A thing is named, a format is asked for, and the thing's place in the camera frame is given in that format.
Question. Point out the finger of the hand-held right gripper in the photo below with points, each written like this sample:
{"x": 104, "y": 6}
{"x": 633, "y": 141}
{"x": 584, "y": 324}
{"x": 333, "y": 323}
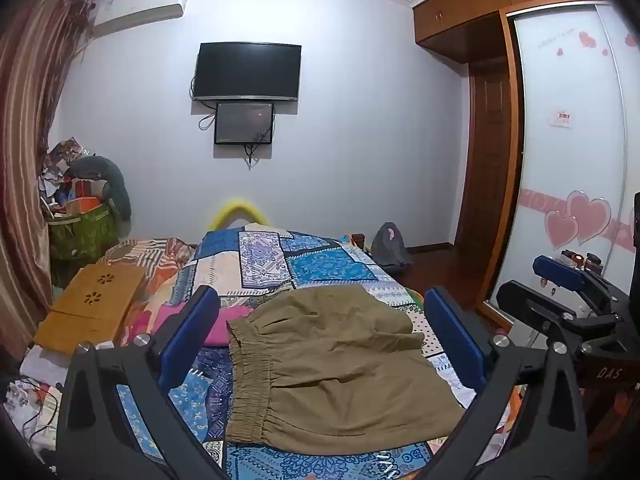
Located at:
{"x": 560, "y": 272}
{"x": 540, "y": 305}

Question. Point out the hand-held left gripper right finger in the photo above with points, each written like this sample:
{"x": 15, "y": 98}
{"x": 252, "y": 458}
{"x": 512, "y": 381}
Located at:
{"x": 452, "y": 335}

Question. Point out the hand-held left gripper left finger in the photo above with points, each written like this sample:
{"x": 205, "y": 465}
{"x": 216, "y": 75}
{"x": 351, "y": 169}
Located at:
{"x": 192, "y": 335}

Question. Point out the khaki pants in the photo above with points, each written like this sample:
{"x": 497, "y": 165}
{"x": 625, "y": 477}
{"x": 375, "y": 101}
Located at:
{"x": 340, "y": 370}

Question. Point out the pink cloth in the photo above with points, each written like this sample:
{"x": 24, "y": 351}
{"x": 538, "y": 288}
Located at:
{"x": 220, "y": 332}

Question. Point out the orange striped quilt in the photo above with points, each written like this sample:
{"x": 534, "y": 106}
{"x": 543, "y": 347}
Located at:
{"x": 160, "y": 260}

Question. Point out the white heart-print wardrobe door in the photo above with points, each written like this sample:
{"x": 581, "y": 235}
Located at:
{"x": 570, "y": 170}

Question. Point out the grey backpack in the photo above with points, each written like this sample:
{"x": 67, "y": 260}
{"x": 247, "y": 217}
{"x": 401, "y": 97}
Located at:
{"x": 390, "y": 250}

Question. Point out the wooden lap desk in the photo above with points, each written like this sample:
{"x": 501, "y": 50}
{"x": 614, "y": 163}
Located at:
{"x": 85, "y": 310}

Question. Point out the brown wooden door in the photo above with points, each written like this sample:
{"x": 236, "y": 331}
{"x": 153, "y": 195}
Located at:
{"x": 487, "y": 170}

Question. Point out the yellow foam tube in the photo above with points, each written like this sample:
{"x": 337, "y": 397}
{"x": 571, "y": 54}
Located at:
{"x": 235, "y": 206}

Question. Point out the green storage bag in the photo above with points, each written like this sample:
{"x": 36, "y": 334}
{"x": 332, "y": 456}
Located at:
{"x": 90, "y": 232}

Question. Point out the blue patchwork blanket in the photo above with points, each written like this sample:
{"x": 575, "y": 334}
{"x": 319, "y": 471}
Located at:
{"x": 320, "y": 265}

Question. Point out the red paper sticker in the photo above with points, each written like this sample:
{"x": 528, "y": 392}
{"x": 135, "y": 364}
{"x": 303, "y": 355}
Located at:
{"x": 562, "y": 118}

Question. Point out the grey plush pillow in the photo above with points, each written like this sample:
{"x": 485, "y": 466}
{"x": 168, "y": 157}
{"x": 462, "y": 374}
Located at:
{"x": 97, "y": 167}

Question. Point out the cluttered pile with green bin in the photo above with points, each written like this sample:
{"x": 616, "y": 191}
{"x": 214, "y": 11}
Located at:
{"x": 62, "y": 160}

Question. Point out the striped pink curtain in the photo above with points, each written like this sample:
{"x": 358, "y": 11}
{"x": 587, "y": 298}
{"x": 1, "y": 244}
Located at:
{"x": 30, "y": 135}

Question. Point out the wooden overhead cabinets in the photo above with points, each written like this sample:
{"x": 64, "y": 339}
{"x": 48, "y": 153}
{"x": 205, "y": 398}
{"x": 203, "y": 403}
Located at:
{"x": 465, "y": 5}

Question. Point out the white air conditioner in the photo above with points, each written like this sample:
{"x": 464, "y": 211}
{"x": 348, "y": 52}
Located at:
{"x": 140, "y": 5}

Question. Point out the wooden bed post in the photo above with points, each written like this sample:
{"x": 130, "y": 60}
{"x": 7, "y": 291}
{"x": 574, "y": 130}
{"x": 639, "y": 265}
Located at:
{"x": 357, "y": 240}

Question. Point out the small black wall monitor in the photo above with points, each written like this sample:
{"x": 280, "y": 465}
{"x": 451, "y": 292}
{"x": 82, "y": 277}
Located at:
{"x": 244, "y": 122}

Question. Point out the black wall television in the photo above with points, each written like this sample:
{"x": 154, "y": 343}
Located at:
{"x": 247, "y": 71}

